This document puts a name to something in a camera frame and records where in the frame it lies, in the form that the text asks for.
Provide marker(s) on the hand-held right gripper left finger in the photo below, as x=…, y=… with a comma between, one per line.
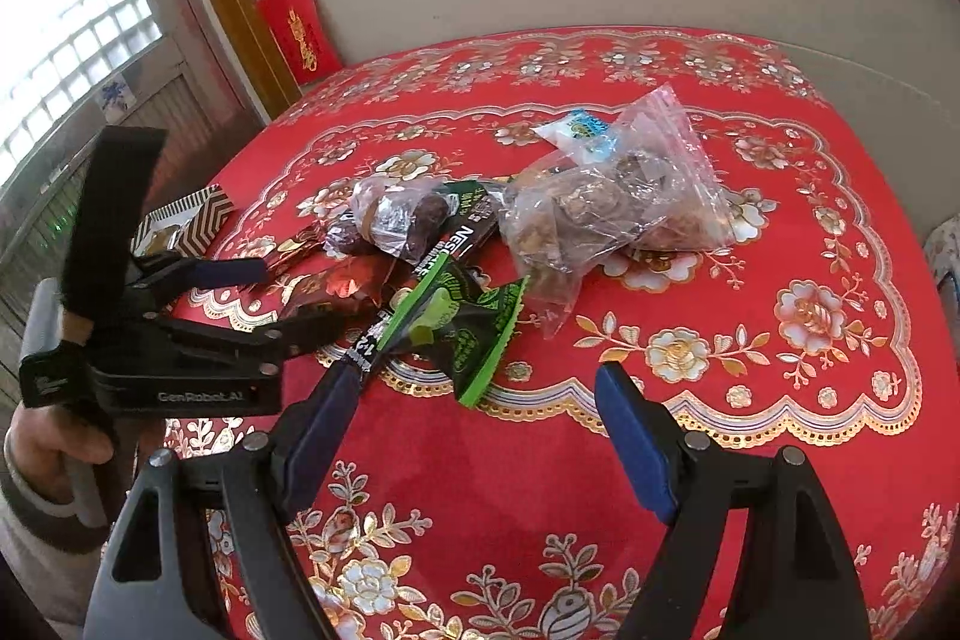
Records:
x=322, y=437

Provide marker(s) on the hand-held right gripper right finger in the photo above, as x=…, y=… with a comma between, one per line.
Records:
x=637, y=452

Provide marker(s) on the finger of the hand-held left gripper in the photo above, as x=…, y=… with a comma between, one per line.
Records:
x=322, y=325
x=225, y=272

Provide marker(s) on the dark red packet square logo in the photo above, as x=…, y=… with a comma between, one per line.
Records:
x=341, y=287

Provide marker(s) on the striped cardboard box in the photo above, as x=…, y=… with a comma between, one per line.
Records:
x=202, y=212

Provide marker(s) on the red packet with oval logo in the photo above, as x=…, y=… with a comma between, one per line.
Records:
x=292, y=248

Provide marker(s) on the small clear date packet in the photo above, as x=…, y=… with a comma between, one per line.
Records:
x=341, y=239

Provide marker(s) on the green and black plum packet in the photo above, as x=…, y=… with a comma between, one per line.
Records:
x=450, y=325

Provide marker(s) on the large clear date packet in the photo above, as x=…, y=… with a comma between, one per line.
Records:
x=409, y=212

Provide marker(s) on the black and red coffee stick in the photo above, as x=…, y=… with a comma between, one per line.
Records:
x=457, y=250

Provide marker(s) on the clear zip bag of walnuts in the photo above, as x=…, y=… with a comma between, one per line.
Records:
x=600, y=205

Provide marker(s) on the white and blue snack packet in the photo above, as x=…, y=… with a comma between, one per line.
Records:
x=577, y=132

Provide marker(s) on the person's left forearm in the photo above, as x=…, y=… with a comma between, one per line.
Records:
x=37, y=542

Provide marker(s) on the person's left hand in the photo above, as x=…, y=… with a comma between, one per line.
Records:
x=45, y=452

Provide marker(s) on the red floral tablecloth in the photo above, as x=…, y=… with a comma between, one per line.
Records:
x=525, y=460

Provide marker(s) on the brown slatted metal door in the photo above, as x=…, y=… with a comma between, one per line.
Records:
x=187, y=108

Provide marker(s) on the blue flower door sticker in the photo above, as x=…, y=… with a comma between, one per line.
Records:
x=116, y=94

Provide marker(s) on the glass block window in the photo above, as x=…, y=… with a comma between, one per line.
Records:
x=82, y=10

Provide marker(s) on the floral chair cushion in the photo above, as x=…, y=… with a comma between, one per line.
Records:
x=945, y=250

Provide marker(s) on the red wall poster gold character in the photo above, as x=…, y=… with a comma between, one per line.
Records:
x=300, y=33

